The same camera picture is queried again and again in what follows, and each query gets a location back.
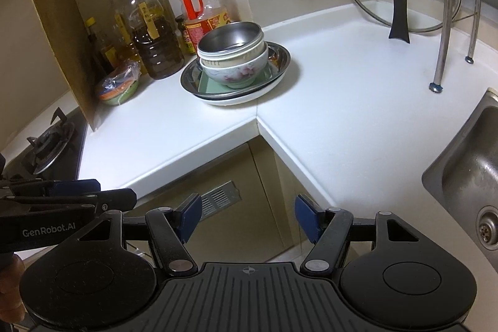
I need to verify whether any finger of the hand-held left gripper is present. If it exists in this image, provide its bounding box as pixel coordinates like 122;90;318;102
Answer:
0;179;102;197
12;188;138;215

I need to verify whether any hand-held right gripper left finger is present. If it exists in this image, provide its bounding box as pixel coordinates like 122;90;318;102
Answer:
76;194;203;274

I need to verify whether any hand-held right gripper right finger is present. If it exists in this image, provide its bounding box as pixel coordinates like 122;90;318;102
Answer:
294;194;423;274

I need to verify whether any green square plate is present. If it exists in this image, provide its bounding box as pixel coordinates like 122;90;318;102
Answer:
196;65;275;96

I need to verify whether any white ceramic bowl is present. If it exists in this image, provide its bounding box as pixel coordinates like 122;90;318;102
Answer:
201;58;269;90

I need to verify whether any stainless steel plate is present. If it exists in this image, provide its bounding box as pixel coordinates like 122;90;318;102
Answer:
180;42;292;101

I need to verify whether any person's left hand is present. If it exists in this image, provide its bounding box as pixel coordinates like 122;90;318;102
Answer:
0;255;25;322

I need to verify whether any plain beige cabinet door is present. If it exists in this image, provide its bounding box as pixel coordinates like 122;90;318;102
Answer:
249;130;340;251

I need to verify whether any cabinet vent grille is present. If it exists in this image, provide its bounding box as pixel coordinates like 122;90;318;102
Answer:
187;180;242;220

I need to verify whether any black gas stove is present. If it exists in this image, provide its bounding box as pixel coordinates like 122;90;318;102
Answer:
0;106;88;183

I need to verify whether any beige cabinet door with vent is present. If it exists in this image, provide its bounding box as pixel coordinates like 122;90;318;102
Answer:
128;143;281;263

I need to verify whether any plastic-wrapped colourful bowl stack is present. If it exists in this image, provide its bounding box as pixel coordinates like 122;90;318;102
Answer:
96;60;142;107

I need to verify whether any dark sauce bottle yellow cap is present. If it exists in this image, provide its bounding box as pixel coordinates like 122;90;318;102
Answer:
85;18;114;78

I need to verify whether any light yellow oil bottle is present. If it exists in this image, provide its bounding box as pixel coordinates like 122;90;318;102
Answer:
107;0;138;65

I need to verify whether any dark oil bottle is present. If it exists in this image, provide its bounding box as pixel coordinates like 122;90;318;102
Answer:
124;0;186;81

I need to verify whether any wooden board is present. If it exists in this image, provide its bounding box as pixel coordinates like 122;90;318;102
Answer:
15;0;102;133

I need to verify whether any stainless steel sink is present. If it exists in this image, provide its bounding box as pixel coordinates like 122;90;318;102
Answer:
422;89;498;267

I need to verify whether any green label sauce jar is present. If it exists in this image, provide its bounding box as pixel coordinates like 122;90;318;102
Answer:
175;15;197;56

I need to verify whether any metal dish rack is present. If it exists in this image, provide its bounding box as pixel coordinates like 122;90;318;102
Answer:
428;0;488;94

